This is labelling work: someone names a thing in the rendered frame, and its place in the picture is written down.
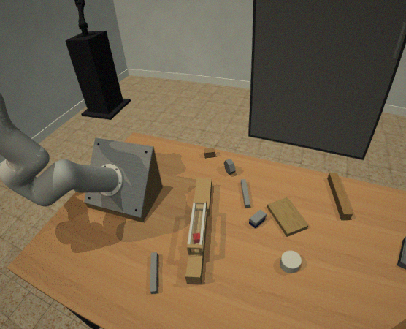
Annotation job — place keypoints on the brown wooden batten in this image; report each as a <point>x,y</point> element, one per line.
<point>340,198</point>

